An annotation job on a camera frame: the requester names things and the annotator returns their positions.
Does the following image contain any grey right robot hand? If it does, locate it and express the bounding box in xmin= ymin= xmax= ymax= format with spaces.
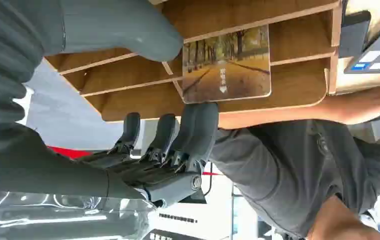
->
xmin=0 ymin=0 xmax=220 ymax=209

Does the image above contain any red strip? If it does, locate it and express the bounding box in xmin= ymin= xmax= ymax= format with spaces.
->
xmin=47 ymin=145 xmax=93 ymax=161

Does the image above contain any clear plastic cover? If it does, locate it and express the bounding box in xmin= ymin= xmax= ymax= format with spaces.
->
xmin=0 ymin=190 xmax=159 ymax=240

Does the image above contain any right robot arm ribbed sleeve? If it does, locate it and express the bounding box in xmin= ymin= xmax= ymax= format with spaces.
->
xmin=0 ymin=0 xmax=65 ymax=158

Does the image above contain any wooden card box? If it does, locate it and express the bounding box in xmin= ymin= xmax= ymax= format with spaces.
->
xmin=45 ymin=0 xmax=343 ymax=123

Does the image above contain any person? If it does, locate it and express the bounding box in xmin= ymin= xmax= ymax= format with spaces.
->
xmin=209 ymin=84 xmax=380 ymax=240

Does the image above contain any black card reader device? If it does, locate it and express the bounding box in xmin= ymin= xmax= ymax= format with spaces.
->
xmin=338 ymin=9 xmax=373 ymax=59

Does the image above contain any black cable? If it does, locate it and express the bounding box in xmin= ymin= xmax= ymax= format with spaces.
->
xmin=201 ymin=162 xmax=214 ymax=197

